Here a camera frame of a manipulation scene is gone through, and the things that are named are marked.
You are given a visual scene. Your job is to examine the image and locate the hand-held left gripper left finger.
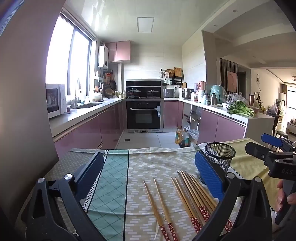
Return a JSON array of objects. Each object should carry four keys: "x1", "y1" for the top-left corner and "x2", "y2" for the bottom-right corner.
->
[{"x1": 20, "y1": 152, "x2": 105, "y2": 241}]

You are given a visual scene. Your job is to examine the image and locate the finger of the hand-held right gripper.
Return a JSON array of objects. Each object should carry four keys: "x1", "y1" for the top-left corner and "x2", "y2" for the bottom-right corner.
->
[
  {"x1": 245, "y1": 142, "x2": 296, "y2": 166},
  {"x1": 261, "y1": 133, "x2": 296, "y2": 153}
]

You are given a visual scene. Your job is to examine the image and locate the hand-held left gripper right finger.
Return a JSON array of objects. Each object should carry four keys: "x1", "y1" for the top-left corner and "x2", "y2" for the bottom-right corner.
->
[{"x1": 195, "y1": 151, "x2": 273, "y2": 241}]

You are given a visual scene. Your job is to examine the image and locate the black mesh utensil holder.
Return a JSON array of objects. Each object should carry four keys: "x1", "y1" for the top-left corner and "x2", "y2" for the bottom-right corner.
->
[{"x1": 199, "y1": 142, "x2": 236, "y2": 184}]

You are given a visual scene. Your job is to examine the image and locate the bunch of wooden chopsticks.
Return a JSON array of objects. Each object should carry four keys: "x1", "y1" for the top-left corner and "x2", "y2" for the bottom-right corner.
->
[{"x1": 171, "y1": 170, "x2": 233, "y2": 233}]

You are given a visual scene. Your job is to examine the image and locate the wooden chopstick red floral end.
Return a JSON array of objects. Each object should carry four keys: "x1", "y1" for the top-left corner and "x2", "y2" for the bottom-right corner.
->
[
  {"x1": 154, "y1": 177, "x2": 179, "y2": 241},
  {"x1": 143, "y1": 181, "x2": 171, "y2": 241}
]

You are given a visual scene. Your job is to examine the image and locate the person's right hand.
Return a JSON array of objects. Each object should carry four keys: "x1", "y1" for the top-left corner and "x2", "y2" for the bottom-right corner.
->
[{"x1": 276, "y1": 179, "x2": 296, "y2": 211}]

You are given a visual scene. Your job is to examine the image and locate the yellow lettered cloth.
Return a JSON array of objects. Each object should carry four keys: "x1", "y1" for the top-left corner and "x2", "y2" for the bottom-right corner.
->
[{"x1": 222, "y1": 138, "x2": 285, "y2": 232}]

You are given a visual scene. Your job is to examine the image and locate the white kitchen counter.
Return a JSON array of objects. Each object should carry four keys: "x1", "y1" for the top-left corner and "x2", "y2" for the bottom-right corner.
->
[
  {"x1": 48, "y1": 97, "x2": 126, "y2": 138},
  {"x1": 164, "y1": 97, "x2": 275, "y2": 145}
]

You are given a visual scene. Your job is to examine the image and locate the crumpled plastic bag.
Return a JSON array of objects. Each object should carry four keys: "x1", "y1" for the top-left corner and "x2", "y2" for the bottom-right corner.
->
[{"x1": 188, "y1": 129, "x2": 200, "y2": 144}]

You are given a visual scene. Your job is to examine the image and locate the dark cooking oil bottle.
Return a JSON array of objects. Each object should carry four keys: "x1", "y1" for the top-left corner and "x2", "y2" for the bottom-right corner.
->
[{"x1": 179, "y1": 128, "x2": 191, "y2": 148}]

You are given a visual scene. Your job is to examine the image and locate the potted plant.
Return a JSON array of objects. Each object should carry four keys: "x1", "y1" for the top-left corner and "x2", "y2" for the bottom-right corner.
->
[{"x1": 254, "y1": 88, "x2": 264, "y2": 110}]

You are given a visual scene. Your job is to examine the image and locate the pink kitchen base cabinets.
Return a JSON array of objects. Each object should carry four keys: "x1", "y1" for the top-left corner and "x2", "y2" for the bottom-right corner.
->
[
  {"x1": 164, "y1": 100, "x2": 247, "y2": 144},
  {"x1": 53, "y1": 100, "x2": 126, "y2": 158}
]

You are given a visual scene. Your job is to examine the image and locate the green leafy vegetables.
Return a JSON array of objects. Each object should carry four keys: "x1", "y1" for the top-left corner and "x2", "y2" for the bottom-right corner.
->
[{"x1": 227, "y1": 100, "x2": 256, "y2": 118}]

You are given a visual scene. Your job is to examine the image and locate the yellow cooking oil bottle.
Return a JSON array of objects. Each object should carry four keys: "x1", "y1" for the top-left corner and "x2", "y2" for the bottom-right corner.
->
[{"x1": 175, "y1": 126, "x2": 184, "y2": 145}]

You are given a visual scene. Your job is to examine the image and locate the beige teal patterned cloth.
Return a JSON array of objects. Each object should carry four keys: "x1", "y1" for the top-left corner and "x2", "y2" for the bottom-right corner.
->
[{"x1": 14, "y1": 148, "x2": 234, "y2": 241}]

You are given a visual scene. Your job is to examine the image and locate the clear plastic bag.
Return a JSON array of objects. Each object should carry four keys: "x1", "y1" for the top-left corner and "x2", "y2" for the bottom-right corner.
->
[{"x1": 227, "y1": 92, "x2": 245, "y2": 103}]

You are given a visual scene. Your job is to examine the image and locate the kitchen sink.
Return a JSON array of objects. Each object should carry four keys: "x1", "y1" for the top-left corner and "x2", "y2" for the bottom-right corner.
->
[{"x1": 71, "y1": 103, "x2": 103, "y2": 110}]

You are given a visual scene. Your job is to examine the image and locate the mint green kitchen appliance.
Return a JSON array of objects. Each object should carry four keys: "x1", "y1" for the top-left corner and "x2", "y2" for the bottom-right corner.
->
[{"x1": 210, "y1": 85, "x2": 228, "y2": 104}]

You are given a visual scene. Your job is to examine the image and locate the steel kitchen faucet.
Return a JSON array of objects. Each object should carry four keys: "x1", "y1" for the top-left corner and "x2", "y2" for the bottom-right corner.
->
[{"x1": 73, "y1": 78, "x2": 82, "y2": 107}]

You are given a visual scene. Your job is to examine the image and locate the black integrated stove oven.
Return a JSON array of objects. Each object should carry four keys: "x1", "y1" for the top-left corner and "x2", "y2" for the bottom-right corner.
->
[{"x1": 125, "y1": 79, "x2": 165, "y2": 133}]

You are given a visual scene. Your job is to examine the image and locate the white microwave oven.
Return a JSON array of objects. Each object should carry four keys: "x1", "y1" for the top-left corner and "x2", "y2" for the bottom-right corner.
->
[{"x1": 46, "y1": 83, "x2": 67, "y2": 119}]

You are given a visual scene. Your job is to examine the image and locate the steel stockpot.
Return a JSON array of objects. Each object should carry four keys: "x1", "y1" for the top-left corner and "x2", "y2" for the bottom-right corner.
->
[{"x1": 182, "y1": 88, "x2": 194, "y2": 100}]

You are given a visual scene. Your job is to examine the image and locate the pink kettle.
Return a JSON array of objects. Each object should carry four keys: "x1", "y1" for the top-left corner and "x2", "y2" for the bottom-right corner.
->
[{"x1": 197, "y1": 81, "x2": 207, "y2": 98}]

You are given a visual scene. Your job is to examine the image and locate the grey refrigerator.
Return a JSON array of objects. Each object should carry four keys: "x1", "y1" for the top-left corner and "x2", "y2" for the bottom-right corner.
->
[{"x1": 0, "y1": 0, "x2": 67, "y2": 220}]

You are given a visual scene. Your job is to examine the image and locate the white water heater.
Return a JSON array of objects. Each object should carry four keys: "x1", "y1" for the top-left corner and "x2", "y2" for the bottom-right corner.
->
[{"x1": 98, "y1": 45, "x2": 109, "y2": 68}]

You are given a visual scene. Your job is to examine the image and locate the kitchen window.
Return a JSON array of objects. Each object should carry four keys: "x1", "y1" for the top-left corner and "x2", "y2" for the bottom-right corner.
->
[{"x1": 46, "y1": 11, "x2": 97, "y2": 99}]

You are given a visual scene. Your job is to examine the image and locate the ceiling light panel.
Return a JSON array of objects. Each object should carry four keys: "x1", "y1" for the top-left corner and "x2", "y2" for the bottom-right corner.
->
[{"x1": 136, "y1": 17, "x2": 154, "y2": 33}]

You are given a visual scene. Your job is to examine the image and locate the framed wall picture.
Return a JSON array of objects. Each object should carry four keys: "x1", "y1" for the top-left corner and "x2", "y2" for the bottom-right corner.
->
[{"x1": 226, "y1": 71, "x2": 238, "y2": 92}]

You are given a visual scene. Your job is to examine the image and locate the black wall rack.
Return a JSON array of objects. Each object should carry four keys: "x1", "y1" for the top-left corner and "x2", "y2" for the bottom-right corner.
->
[{"x1": 161, "y1": 67, "x2": 185, "y2": 88}]

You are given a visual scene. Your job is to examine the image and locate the pink wall cabinet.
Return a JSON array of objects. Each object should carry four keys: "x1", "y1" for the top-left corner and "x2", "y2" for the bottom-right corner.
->
[{"x1": 105, "y1": 41, "x2": 132, "y2": 63}]

